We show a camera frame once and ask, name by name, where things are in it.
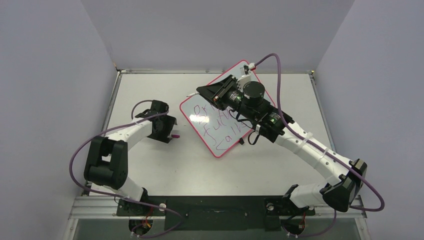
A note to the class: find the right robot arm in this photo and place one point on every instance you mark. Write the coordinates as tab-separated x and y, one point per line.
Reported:
343	177

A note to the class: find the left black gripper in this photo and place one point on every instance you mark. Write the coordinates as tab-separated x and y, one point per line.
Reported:
170	123

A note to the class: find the aluminium front rail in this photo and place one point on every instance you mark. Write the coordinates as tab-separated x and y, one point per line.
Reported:
106	208

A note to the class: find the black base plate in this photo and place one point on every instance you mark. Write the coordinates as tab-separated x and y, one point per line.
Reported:
270	213

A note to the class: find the purple whiteboard marker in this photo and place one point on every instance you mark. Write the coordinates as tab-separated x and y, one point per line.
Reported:
192	94

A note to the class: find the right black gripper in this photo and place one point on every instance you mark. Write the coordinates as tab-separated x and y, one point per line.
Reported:
221	91

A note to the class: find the pink-framed whiteboard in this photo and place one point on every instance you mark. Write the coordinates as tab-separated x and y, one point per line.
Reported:
217	129

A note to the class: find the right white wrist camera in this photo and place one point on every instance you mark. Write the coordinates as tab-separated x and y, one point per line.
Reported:
246	75

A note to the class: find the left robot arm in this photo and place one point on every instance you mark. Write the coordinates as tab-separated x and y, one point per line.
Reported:
107	163

